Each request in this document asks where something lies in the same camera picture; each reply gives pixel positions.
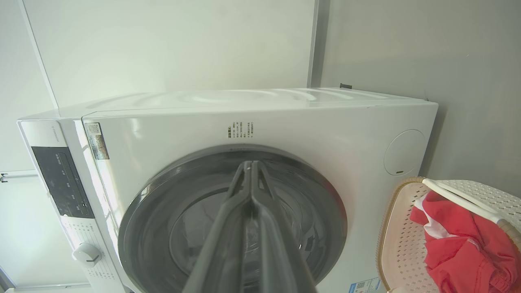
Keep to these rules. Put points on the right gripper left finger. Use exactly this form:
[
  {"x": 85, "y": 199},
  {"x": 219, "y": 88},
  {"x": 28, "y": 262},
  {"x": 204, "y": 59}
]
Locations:
[{"x": 228, "y": 236}]

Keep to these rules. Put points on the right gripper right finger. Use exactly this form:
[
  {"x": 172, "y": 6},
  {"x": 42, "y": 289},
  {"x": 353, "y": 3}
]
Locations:
[{"x": 276, "y": 252}]

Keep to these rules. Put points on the beige perforated laundry basket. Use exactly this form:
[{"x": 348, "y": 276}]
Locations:
[{"x": 403, "y": 244}]

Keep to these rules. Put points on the round black washer door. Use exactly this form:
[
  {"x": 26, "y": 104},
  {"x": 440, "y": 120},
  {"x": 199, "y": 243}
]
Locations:
[{"x": 154, "y": 228}]

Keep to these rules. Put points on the blue energy sticker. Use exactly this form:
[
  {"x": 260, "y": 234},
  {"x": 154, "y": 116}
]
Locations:
[{"x": 366, "y": 286}]

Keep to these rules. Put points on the small black text label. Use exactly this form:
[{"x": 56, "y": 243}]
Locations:
[{"x": 241, "y": 130}]

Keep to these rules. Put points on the white front-load washing machine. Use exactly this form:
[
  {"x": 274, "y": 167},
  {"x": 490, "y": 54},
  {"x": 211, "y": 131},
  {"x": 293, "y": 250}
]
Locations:
[{"x": 325, "y": 134}]

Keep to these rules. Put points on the white washer dial knob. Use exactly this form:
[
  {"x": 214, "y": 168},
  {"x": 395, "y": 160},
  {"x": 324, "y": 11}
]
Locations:
[{"x": 86, "y": 255}]

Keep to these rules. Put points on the silver QR sticker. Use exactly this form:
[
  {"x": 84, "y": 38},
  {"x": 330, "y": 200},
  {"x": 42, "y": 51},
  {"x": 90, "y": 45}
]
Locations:
[{"x": 97, "y": 142}]

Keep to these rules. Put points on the round white filter cover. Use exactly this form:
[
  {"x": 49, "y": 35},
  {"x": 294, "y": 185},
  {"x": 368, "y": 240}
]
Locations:
[{"x": 405, "y": 152}]

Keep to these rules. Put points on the black washer control display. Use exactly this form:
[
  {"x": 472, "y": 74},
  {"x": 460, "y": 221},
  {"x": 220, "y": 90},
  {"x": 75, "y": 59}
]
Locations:
[{"x": 61, "y": 183}]

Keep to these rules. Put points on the red and white garment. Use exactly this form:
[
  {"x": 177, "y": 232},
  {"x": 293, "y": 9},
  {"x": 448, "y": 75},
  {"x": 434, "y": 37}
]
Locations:
[{"x": 460, "y": 252}]

